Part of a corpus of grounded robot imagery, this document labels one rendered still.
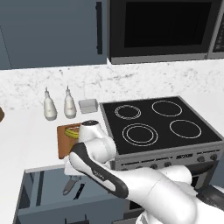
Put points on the black microwave door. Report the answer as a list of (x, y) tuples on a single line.
[(166, 23)]

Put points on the blue-grey cupboard door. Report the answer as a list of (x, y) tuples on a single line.
[(52, 32)]

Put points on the black and silver microwave oven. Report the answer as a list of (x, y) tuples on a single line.
[(163, 57)]

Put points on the white bottle with spout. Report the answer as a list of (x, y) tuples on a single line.
[(50, 108), (70, 106)]

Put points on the grey peeler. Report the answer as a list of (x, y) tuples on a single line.
[(70, 186)]

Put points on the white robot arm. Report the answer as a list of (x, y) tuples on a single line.
[(163, 192)]

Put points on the yellow-green cucumber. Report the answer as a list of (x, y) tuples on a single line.
[(72, 133)]

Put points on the small grey box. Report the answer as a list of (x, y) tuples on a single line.
[(88, 105)]

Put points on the black stove knob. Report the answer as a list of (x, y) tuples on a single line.
[(167, 164), (213, 157), (200, 159), (153, 166)]

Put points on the black stove with hob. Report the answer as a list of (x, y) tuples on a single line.
[(163, 122)]

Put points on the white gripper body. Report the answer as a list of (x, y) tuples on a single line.
[(69, 167)]

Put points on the brown wooden cutting board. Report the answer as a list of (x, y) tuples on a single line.
[(65, 144)]

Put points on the black knife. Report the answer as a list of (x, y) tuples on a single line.
[(79, 191)]

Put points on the brown round object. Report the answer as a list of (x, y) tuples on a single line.
[(1, 114)]

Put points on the blue-grey open drawer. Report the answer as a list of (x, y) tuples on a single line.
[(43, 201)]

